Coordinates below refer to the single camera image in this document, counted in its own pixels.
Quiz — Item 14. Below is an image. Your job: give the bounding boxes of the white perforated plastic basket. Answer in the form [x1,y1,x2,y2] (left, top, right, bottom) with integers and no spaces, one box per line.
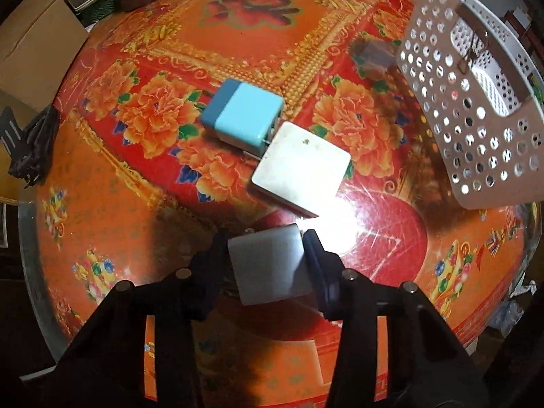
[396,0,543,209]

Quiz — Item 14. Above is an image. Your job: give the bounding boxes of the light blue charger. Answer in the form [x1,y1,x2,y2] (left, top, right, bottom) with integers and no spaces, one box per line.
[200,78,284,157]

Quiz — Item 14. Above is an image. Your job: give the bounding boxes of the black phone stand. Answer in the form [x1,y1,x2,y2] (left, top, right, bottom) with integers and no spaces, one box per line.
[1,104,60,188]

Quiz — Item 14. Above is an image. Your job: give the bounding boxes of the white square charger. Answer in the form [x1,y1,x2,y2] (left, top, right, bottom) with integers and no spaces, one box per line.
[251,122,351,217]

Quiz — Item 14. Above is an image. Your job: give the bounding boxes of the cardboard box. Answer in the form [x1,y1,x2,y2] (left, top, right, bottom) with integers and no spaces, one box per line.
[1,0,88,112]

